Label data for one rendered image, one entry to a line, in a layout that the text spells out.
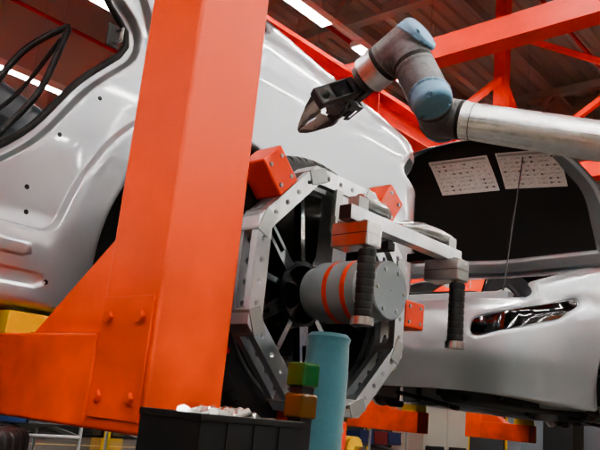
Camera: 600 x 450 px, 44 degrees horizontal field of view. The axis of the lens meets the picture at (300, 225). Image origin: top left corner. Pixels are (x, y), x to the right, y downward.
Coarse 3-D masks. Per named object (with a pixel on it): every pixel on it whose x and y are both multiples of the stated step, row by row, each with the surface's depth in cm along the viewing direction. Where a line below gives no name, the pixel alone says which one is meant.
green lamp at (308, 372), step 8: (288, 368) 121; (296, 368) 120; (304, 368) 119; (312, 368) 120; (288, 376) 120; (296, 376) 119; (304, 376) 118; (312, 376) 120; (288, 384) 120; (296, 384) 119; (304, 384) 118; (312, 384) 119
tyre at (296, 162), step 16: (288, 160) 171; (304, 160) 175; (368, 352) 186; (240, 368) 153; (224, 384) 150; (240, 384) 152; (256, 384) 156; (224, 400) 153; (240, 400) 152; (256, 400) 155; (272, 416) 158
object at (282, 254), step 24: (288, 216) 193; (312, 216) 189; (288, 240) 202; (312, 240) 197; (288, 264) 170; (312, 264) 177; (264, 312) 164; (288, 312) 174; (360, 336) 187; (288, 360) 197; (360, 360) 183
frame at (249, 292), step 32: (288, 192) 157; (320, 192) 171; (352, 192) 175; (256, 224) 150; (256, 256) 148; (384, 256) 188; (256, 288) 147; (256, 320) 146; (256, 352) 148; (384, 352) 180; (352, 384) 173; (352, 416) 165
